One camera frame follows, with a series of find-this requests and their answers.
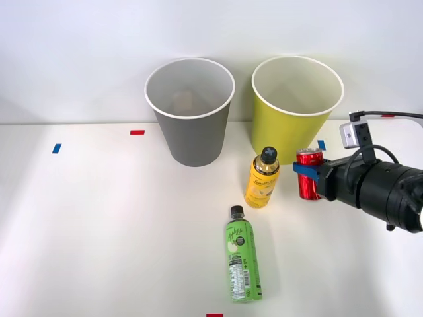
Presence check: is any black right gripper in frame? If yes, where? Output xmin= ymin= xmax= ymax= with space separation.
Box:
xmin=292 ymin=157 xmax=361 ymax=209

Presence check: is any red drink can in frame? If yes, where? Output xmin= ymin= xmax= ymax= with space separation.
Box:
xmin=295 ymin=149 xmax=325 ymax=201

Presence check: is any yellow-green plastic waste bin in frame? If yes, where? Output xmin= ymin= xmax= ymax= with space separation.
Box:
xmin=251 ymin=55 xmax=345 ymax=155

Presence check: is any yellow label plastic bottle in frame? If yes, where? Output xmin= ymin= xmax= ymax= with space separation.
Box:
xmin=244 ymin=146 xmax=282 ymax=209

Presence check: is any green label plastic bottle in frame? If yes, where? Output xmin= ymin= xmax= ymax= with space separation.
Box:
xmin=225 ymin=205 xmax=264 ymax=304

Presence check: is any grey plastic waste bin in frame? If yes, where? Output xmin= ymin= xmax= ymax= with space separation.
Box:
xmin=144 ymin=57 xmax=236 ymax=168

